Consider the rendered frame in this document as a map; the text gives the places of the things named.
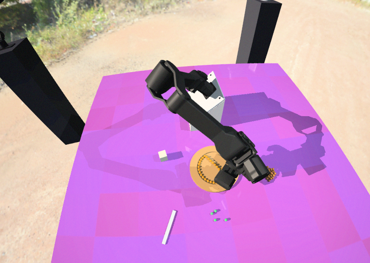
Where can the light orange round board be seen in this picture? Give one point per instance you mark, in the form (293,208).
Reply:
(208,169)

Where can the white flat bar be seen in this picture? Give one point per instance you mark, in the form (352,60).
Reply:
(168,227)

